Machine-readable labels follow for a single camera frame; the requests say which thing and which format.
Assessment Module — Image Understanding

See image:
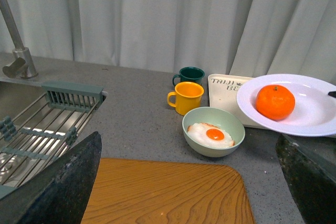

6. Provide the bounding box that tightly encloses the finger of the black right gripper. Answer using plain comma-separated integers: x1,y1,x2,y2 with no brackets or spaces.
328,91,336,98

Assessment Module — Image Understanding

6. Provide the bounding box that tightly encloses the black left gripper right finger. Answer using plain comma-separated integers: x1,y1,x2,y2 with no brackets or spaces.
276,134,335,223

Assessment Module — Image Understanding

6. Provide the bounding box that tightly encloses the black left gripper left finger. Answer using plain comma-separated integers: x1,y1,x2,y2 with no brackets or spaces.
1,132,102,223

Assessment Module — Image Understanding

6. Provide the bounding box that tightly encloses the white ridged plate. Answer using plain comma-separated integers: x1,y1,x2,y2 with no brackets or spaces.
236,74,335,136

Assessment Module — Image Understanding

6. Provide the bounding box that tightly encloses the orange fruit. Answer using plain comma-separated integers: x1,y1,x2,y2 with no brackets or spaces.
255,84,296,121

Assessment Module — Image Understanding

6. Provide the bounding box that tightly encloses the sink drying rack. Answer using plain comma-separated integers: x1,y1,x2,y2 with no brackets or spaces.
1,81,106,197

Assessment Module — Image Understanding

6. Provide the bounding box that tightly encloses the wooden cutting board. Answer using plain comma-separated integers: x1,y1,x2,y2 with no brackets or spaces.
82,158,255,223

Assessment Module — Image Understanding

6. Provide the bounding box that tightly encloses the grey curtain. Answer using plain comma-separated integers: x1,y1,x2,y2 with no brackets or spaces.
8,0,335,83

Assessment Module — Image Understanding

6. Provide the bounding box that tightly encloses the light green bowl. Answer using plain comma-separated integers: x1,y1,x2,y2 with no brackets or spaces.
182,107,245,157

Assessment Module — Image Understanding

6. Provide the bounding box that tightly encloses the fake fried egg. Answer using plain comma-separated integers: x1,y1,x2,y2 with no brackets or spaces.
187,123,235,148

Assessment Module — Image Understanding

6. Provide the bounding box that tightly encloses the beige bear tray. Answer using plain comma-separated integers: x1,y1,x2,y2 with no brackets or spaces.
208,74,265,129

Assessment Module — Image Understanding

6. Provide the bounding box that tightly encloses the steel faucet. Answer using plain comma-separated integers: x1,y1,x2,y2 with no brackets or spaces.
1,0,38,79

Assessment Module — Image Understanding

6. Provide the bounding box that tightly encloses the yellow mug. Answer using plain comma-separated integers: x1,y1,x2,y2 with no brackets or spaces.
167,82,204,115

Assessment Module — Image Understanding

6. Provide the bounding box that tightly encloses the dark green mug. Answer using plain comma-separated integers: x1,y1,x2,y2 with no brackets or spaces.
172,67,205,86

